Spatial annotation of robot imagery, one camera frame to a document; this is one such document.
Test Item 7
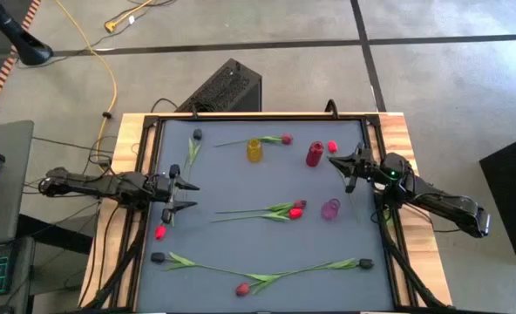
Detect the grey side desk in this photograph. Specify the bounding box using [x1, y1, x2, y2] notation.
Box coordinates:
[0, 120, 35, 248]

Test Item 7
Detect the long yellow power cable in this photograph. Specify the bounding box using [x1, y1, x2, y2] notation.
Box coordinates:
[55, 0, 119, 145]

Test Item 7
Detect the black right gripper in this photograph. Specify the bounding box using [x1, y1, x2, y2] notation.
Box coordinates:
[328, 142, 384, 194]

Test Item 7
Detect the yellow glass vase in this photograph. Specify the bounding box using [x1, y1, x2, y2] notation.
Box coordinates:
[246, 138, 264, 164]

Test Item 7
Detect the purple glass vase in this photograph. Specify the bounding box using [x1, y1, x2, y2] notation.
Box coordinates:
[320, 198, 342, 222]

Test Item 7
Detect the large black box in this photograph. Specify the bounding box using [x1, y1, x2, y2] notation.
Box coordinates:
[479, 130, 516, 266]

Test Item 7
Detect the black stand base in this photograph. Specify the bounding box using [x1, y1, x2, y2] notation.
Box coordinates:
[0, 0, 55, 67]

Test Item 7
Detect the grey table mat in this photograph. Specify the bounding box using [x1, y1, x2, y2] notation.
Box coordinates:
[136, 119, 395, 313]

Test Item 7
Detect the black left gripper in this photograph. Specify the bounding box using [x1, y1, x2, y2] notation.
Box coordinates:
[146, 163, 200, 225]

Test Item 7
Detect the yellow cord with plug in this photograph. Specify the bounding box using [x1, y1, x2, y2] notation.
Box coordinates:
[104, 0, 154, 34]

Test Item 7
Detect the black computer tower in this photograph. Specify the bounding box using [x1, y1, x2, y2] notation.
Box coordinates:
[174, 58, 263, 113]

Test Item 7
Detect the red glass vase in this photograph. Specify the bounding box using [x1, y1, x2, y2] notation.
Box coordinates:
[305, 140, 325, 168]

